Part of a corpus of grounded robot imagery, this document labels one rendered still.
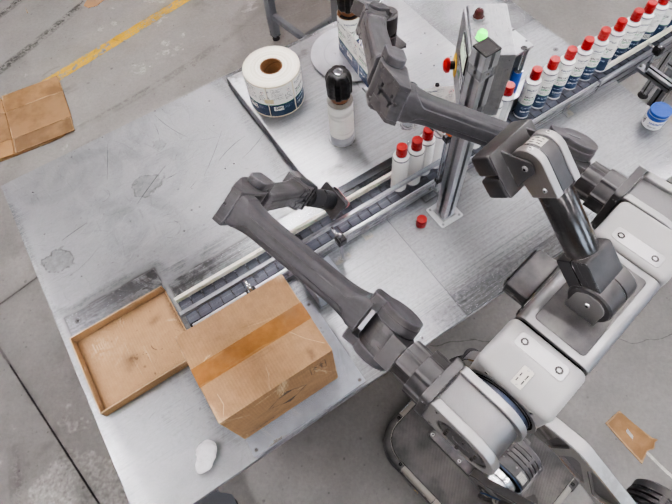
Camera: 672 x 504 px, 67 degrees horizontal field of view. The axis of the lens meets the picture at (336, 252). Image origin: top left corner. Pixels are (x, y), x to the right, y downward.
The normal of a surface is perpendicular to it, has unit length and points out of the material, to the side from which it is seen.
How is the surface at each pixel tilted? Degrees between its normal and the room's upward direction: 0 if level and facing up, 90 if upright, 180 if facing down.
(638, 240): 0
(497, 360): 0
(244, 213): 35
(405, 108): 67
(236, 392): 0
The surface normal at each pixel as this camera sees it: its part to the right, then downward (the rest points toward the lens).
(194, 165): -0.05, -0.46
